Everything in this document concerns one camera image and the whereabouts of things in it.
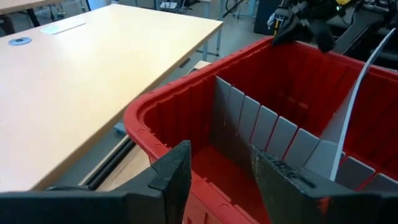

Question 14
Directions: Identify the grey desk leg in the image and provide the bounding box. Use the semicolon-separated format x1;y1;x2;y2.
201;27;223;62

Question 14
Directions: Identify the red plastic bin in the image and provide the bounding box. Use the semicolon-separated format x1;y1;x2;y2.
123;36;398;224

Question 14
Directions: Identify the light wooden desk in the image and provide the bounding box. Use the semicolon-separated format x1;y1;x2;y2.
0;3;224;192

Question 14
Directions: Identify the black cabinet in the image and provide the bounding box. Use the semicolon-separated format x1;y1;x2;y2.
253;0;282;35

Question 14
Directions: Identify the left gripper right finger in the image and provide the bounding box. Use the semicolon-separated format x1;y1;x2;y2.
250;144;398;224

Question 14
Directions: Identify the white paper sheet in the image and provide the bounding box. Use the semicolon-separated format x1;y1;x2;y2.
40;21;87;35

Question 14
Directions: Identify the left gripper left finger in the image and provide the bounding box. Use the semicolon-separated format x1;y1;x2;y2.
0;139;192;224

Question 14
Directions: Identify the grey slotted divider panel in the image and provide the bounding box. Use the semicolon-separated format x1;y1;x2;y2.
211;76;398;192

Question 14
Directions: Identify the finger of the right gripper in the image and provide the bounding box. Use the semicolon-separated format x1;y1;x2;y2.
272;17;313;44
312;21;336;53

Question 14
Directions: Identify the grey desk grommet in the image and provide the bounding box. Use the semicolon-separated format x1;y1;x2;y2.
7;37;33;47

